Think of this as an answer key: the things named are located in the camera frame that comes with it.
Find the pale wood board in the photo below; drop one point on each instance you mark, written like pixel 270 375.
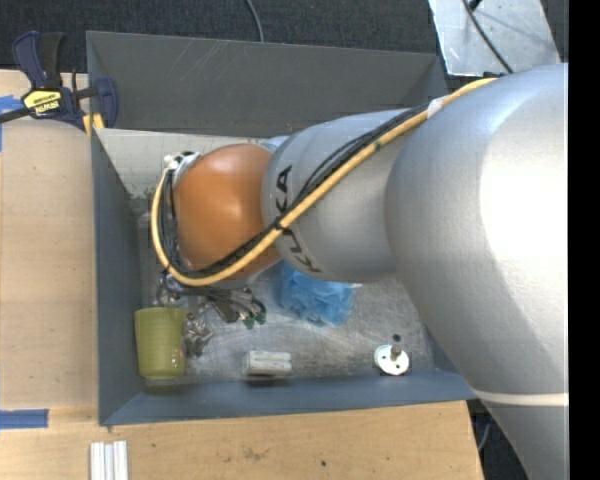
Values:
pixel 47 268

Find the white disc with peg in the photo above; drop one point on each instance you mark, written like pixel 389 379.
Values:
pixel 391 361

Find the grey metal bin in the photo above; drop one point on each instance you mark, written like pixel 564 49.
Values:
pixel 240 88

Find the blue crumpled cloth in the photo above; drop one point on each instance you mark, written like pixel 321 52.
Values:
pixel 315 298

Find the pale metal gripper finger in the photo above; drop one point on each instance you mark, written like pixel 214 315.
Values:
pixel 200 344
pixel 194 324

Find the white small block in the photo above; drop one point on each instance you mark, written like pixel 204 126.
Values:
pixel 266 363

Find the green cup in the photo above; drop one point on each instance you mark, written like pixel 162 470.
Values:
pixel 160 343

